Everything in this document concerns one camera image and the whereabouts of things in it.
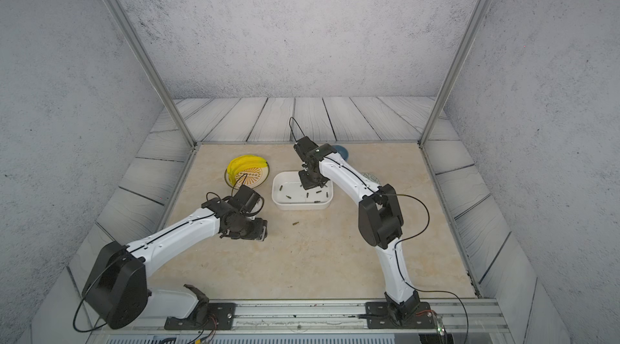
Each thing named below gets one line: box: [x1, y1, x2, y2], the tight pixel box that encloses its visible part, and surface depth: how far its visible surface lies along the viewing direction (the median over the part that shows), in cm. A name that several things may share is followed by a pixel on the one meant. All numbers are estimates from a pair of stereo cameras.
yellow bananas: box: [226, 154, 269, 186], surface depth 110 cm
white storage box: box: [271, 170, 334, 211], surface depth 102 cm
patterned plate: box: [224, 163, 271, 190], surface depth 110 cm
